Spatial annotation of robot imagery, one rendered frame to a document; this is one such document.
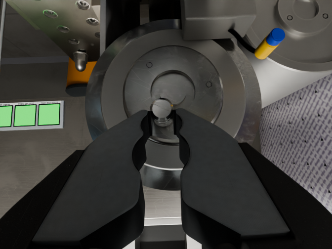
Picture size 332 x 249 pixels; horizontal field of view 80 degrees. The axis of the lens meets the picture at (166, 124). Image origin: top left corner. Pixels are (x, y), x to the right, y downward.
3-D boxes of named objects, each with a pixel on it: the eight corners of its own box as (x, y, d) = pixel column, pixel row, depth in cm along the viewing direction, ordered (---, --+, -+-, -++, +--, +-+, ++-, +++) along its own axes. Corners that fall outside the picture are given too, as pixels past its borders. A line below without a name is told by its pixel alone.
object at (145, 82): (236, 61, 15) (206, 157, 14) (228, 72, 17) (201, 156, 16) (143, 31, 15) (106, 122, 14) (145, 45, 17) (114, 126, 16)
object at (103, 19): (106, -112, 21) (105, 55, 18) (140, 29, 44) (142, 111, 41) (101, -112, 21) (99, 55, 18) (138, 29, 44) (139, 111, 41)
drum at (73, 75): (116, 42, 229) (116, 99, 219) (80, 44, 230) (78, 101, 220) (103, 16, 186) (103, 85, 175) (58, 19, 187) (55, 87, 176)
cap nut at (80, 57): (84, 51, 50) (84, 67, 49) (90, 58, 54) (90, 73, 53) (70, 51, 50) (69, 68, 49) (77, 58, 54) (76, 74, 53)
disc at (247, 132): (251, 13, 18) (273, 186, 15) (248, 17, 18) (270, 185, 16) (84, 23, 18) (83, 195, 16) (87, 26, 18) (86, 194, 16)
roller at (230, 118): (237, 23, 16) (255, 165, 15) (196, 103, 42) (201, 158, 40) (99, 32, 17) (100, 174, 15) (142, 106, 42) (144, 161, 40)
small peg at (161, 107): (177, 101, 12) (169, 123, 11) (175, 111, 14) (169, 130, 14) (154, 93, 12) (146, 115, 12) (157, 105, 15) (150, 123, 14)
